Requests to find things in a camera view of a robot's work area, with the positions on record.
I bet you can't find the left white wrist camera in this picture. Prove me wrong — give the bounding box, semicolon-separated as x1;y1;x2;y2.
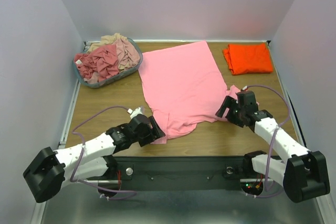
127;106;144;119

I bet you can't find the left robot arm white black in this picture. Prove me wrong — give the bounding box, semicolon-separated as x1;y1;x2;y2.
23;114;165;203

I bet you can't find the pale pink crumpled shirt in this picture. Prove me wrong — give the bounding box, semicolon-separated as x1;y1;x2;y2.
113;38;140;72

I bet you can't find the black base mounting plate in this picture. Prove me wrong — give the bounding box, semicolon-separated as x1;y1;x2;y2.
89;156;260;191

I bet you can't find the grey laundry basket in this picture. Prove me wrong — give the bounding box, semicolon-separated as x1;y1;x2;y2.
72;35;143;89

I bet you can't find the dark pink crumpled shirt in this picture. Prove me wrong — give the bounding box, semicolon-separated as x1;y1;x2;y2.
73;44;119;84

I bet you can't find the folded orange t shirt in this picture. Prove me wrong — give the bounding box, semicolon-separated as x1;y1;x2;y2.
223;42;274;76

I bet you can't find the light pink t shirt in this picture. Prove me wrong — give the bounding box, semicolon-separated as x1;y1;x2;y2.
139;41;239;144

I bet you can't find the beige crumpled shirt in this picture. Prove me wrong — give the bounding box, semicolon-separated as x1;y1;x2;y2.
87;33;128;53

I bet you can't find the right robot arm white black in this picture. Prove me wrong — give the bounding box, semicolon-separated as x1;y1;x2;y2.
216;88;330;203

